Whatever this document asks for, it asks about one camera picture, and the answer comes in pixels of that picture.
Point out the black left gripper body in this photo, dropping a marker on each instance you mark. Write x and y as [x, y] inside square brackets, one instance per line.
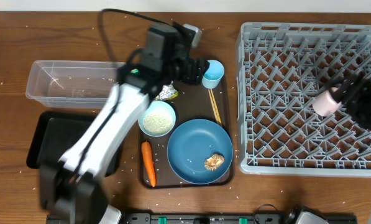
[191, 70]

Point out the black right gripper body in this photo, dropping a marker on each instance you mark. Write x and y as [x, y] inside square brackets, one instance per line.
[363, 104]

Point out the yellow snack wrapper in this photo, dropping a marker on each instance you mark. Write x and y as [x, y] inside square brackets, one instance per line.
[168, 92]

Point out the pink cup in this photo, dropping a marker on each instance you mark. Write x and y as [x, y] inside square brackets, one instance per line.
[325, 105]

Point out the light blue cup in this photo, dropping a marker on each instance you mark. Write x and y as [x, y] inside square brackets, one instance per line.
[213, 74]

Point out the light blue rice bowl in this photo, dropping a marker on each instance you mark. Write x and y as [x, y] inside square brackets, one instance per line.
[158, 120]

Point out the orange carrot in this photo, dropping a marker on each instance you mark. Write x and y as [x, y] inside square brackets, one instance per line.
[148, 162]

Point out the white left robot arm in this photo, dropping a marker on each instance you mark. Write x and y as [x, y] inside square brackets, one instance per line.
[70, 187]

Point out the grey dishwasher rack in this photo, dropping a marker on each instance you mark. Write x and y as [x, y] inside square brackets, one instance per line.
[281, 69]

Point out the black waste tray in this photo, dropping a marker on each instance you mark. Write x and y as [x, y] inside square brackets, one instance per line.
[54, 134]

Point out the brown serving tray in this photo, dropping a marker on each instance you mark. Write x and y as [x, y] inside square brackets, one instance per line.
[193, 102]

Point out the blue plate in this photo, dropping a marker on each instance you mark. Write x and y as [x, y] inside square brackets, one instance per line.
[192, 143]

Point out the clear plastic bin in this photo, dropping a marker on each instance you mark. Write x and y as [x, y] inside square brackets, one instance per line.
[71, 84]

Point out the brown food scrap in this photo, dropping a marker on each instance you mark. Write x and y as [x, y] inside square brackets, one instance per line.
[214, 162]

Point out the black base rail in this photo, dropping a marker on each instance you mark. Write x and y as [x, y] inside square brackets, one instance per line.
[145, 218]

